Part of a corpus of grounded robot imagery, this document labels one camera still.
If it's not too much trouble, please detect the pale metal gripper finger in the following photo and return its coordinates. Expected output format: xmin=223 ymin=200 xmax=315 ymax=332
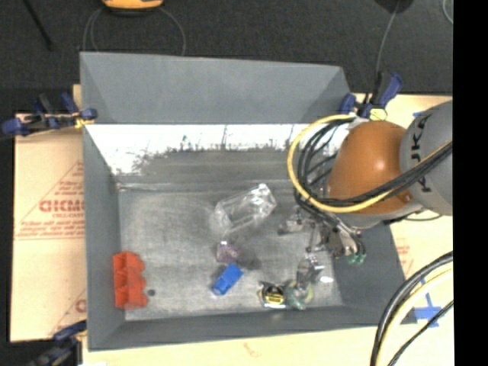
xmin=277 ymin=211 xmax=308 ymax=236
xmin=305 ymin=233 xmax=327 ymax=254

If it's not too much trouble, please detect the small clear shiny piece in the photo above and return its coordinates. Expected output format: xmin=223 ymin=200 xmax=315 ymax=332
xmin=296 ymin=255 xmax=335 ymax=286

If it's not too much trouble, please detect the clear plastic bottle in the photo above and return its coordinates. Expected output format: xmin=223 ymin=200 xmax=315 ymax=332
xmin=208 ymin=182 xmax=278 ymax=240

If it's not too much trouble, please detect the green round toy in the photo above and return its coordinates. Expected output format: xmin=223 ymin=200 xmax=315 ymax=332
xmin=285 ymin=280 xmax=314 ymax=311

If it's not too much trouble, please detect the black and yellow tape measure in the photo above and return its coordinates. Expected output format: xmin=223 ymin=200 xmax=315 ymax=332
xmin=258 ymin=281 xmax=287 ymax=309

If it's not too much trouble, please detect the small purple block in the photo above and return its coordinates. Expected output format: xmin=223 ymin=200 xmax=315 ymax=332
xmin=216 ymin=241 xmax=242 ymax=263

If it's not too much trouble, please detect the blue toy block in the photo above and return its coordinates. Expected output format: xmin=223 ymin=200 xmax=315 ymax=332
xmin=211 ymin=263 xmax=244 ymax=297

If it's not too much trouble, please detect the grey metal bin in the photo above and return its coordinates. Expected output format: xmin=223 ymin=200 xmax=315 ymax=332
xmin=79 ymin=51 xmax=407 ymax=350

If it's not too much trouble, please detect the red toy brick block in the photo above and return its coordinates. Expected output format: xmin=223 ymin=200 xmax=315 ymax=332
xmin=112 ymin=251 xmax=149 ymax=311

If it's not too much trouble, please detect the brown cardboard board, red print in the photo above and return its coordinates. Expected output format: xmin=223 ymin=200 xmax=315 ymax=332
xmin=9 ymin=84 xmax=454 ymax=343

